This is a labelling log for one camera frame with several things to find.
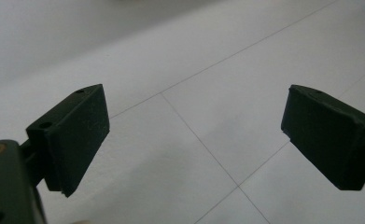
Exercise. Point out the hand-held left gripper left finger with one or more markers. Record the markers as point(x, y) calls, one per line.
point(76, 140)

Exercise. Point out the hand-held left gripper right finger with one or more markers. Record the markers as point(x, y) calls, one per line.
point(329, 140)

